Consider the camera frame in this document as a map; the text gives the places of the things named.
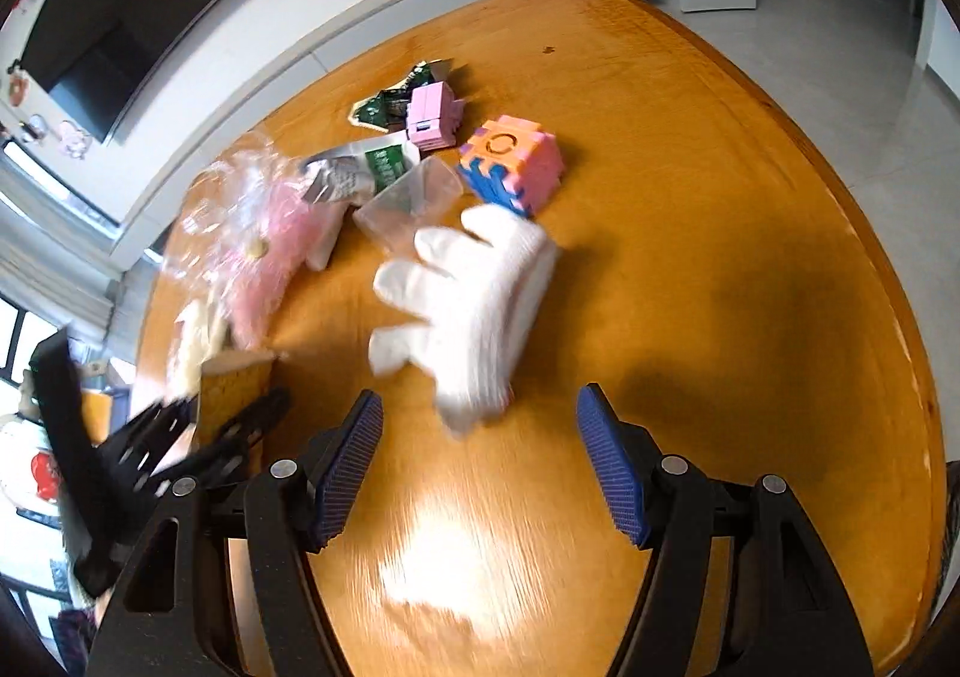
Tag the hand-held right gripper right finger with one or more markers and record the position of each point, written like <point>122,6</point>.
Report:
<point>615,474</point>

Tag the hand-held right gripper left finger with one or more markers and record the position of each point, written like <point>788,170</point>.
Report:
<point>349,467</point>

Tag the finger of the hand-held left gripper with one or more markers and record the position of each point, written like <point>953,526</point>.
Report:
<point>240,429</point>
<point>154,441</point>

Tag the white knit glove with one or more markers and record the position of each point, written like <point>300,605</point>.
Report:
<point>480,302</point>

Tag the clear plastic jar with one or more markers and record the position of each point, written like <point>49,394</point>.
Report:
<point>409,204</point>

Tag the white printed cloth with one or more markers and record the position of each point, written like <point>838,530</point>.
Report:
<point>26,467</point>

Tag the brown cardboard piece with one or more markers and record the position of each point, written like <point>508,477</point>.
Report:
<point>240,362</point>

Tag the beige crumpled paper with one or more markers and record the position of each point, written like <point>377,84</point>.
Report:
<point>191,339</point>

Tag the clear and pink plastic bag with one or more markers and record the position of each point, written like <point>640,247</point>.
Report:
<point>262,257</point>

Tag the grey window blind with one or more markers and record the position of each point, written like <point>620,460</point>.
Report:
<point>52,257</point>

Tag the white and green packet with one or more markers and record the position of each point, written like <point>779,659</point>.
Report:
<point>379,163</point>

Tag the colourful foam puzzle cube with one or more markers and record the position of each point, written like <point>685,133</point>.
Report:
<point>517,159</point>

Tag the torn green packet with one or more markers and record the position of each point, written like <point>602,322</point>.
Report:
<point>375,110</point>

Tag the pink block toy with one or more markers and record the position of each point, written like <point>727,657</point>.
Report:
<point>431,114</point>

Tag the pink wall sticker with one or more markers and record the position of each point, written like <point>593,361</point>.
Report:
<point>75,138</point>

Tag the red wall sticker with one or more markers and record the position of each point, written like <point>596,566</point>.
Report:
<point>16,80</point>

